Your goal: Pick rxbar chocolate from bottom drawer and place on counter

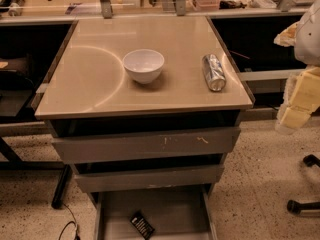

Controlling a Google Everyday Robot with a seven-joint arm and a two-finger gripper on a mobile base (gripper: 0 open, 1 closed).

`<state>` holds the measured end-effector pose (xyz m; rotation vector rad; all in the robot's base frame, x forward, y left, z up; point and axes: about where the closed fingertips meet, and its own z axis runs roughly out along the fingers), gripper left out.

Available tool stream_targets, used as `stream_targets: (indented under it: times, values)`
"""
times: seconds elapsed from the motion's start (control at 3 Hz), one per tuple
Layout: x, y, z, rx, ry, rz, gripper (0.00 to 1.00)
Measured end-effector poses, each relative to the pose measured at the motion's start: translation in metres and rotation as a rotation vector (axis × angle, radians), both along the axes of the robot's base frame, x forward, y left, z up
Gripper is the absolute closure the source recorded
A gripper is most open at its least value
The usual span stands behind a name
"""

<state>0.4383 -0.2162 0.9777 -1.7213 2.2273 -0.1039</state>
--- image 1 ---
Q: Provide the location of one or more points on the middle grey drawer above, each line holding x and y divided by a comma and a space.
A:
147, 179

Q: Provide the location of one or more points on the black rxbar chocolate wrapper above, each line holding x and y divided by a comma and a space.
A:
142, 225

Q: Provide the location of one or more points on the grey drawer cabinet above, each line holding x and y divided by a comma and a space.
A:
90, 92

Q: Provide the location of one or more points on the black desk leg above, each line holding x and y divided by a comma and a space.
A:
59, 191

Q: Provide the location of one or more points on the black caster wheel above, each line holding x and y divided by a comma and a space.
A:
311, 160

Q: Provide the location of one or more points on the silver drink can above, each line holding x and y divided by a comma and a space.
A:
213, 72

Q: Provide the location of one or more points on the white bowl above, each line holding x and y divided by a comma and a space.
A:
143, 65

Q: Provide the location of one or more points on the top grey drawer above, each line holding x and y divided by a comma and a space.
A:
146, 145

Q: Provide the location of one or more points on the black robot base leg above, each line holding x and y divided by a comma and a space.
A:
304, 209

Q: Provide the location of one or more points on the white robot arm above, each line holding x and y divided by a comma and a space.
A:
302, 91

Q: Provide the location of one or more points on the open bottom grey drawer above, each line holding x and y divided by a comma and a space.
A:
180, 213

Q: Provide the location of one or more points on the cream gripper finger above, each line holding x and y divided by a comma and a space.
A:
301, 97
287, 37

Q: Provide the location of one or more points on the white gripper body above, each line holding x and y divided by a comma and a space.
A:
308, 40

